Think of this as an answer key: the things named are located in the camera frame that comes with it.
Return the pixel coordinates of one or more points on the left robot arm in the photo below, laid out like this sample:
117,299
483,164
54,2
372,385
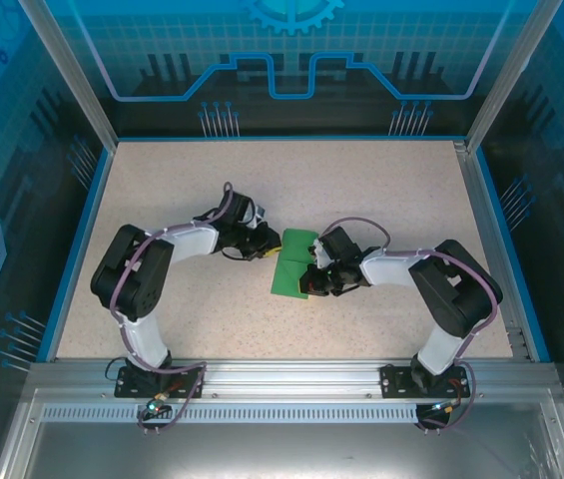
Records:
132,279

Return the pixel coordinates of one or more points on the wide aluminium frame rail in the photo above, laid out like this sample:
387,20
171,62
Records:
286,379

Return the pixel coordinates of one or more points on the green paper sheet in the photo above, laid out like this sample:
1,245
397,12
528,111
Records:
291,264

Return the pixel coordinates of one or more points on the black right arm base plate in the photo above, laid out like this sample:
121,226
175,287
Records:
396,381

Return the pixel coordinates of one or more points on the blue table edge strip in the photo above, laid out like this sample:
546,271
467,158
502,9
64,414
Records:
79,249

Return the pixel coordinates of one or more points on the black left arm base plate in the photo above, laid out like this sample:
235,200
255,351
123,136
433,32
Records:
127,389

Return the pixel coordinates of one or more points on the aluminium frame post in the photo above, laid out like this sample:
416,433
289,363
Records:
507,75
72,75

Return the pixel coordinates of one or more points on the narrow aluminium side rail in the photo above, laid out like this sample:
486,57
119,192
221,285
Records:
472,174

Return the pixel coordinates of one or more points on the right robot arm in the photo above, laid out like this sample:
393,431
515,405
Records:
461,294

